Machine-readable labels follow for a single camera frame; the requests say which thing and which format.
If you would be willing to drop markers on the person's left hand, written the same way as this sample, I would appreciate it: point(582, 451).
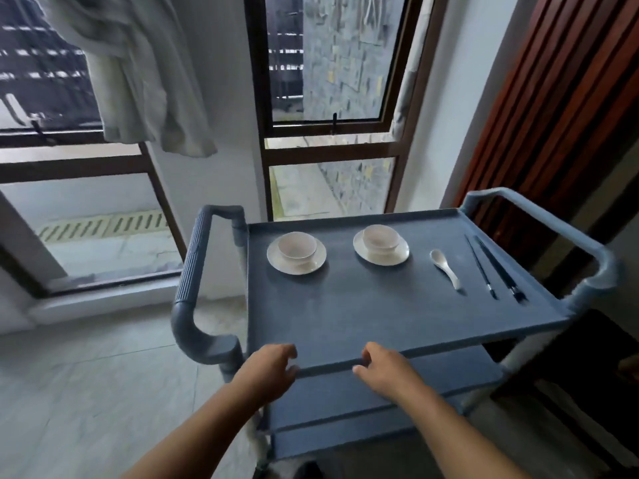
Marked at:
point(267, 376)

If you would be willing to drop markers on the person's right hand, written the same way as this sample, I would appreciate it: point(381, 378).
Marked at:
point(392, 376)

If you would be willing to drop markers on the grey blue service cart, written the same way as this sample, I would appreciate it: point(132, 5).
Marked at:
point(349, 304)

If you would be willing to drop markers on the white ceramic plate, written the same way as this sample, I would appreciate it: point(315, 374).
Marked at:
point(315, 261)
point(400, 254)

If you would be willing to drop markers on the white ceramic spoon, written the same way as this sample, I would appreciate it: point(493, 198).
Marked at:
point(439, 257)

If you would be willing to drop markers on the white ceramic bowl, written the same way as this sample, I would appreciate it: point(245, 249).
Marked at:
point(381, 236)
point(297, 244)

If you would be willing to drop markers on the person's right forearm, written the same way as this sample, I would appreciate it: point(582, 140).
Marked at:
point(459, 439)

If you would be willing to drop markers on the person's left forearm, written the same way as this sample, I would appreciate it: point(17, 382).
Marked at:
point(199, 439)

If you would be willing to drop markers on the dark framed window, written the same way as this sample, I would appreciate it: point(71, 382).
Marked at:
point(75, 167)
point(329, 154)

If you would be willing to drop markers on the brown wooden slat panel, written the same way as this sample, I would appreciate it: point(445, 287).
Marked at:
point(574, 119)

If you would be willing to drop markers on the white curtain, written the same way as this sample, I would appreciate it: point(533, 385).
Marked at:
point(140, 84)

